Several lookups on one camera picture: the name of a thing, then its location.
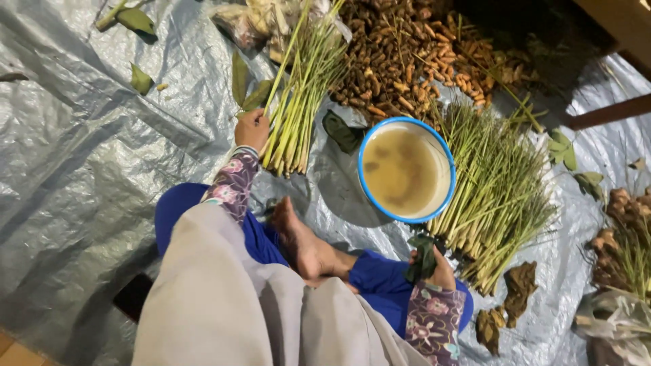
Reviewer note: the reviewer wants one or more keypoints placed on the green leaf with stem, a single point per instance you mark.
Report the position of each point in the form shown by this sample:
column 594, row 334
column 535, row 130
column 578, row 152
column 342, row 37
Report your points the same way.
column 133, row 19

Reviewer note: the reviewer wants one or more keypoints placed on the silver tarpaulin sheet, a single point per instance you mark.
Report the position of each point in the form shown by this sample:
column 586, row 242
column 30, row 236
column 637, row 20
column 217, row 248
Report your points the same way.
column 101, row 178

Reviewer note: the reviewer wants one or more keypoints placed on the clear plastic bag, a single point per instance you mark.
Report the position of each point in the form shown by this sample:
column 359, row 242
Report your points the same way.
column 615, row 325

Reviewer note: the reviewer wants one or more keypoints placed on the person's left fingers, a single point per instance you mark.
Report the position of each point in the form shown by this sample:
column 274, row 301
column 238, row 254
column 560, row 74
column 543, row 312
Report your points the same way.
column 259, row 117

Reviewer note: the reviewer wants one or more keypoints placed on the heap of galangal roots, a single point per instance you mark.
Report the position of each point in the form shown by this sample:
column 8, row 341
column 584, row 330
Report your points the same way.
column 623, row 234

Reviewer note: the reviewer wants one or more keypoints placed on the person's bare foot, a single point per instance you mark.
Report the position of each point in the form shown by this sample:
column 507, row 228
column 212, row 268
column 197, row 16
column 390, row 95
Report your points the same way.
column 305, row 244

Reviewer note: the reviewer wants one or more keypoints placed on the dark green leaf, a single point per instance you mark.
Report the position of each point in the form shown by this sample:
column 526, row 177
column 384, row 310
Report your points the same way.
column 422, row 259
column 342, row 131

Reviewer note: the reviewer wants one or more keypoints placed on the heap of turmeric roots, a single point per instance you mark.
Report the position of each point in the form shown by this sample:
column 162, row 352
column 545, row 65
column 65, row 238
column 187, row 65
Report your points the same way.
column 407, row 56

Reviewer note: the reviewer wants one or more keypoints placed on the person's right hand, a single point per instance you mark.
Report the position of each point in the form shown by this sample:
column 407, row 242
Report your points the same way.
column 443, row 274

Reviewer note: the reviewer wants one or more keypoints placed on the blue-rimmed white bowl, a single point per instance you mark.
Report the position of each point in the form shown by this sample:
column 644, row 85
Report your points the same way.
column 407, row 170

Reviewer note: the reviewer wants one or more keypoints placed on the large brown dried leaf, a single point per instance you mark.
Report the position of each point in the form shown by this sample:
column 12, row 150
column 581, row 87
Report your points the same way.
column 520, row 291

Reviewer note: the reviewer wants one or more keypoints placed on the small green leaf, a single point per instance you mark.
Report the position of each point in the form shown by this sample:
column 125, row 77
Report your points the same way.
column 140, row 80

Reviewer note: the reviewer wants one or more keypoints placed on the loose lemongrass stalk pile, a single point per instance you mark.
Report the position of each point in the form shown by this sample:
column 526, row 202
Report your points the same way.
column 496, row 198

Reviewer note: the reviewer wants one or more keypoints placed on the person's grey headscarf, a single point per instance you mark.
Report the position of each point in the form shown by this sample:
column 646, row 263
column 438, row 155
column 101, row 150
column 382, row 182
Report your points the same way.
column 244, row 310

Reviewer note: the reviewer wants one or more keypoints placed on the green leaf sprig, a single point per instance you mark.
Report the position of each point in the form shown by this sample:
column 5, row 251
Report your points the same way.
column 562, row 148

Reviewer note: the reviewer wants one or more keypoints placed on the person's right fingers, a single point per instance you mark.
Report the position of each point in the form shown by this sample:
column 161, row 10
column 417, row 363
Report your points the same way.
column 432, row 256

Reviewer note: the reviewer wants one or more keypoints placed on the pale green leaf pair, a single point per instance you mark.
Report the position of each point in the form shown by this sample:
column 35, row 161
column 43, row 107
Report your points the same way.
column 590, row 183

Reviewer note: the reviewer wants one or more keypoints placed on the person's left hand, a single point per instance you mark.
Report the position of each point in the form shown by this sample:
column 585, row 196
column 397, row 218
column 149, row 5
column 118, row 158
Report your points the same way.
column 250, row 133

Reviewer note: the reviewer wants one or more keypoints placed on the brown wooden furniture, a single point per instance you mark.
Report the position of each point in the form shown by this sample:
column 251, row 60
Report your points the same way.
column 625, row 61

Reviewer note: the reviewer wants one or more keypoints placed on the small brown dried leaf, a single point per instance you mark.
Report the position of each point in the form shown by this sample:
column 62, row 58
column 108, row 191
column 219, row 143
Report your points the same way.
column 489, row 328

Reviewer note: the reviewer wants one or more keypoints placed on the plastic bag of roots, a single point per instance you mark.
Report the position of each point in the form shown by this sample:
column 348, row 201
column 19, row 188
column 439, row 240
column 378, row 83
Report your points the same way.
column 259, row 20

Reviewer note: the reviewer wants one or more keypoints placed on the black low stool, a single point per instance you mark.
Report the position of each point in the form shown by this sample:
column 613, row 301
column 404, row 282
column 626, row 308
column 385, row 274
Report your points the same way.
column 133, row 297

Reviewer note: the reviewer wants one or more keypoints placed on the person's blue trousers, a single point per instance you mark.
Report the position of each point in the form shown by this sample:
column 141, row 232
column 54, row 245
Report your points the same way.
column 386, row 284

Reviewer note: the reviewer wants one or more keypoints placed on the long green leaf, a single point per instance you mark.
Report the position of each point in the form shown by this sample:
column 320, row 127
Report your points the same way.
column 257, row 94
column 239, row 79

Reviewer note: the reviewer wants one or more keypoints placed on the dark green folded leaf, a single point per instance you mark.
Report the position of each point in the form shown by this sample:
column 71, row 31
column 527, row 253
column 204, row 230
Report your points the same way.
column 342, row 131

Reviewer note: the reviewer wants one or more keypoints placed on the lemongrass bundle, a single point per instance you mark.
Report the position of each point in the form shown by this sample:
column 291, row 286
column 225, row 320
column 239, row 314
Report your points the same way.
column 305, row 91

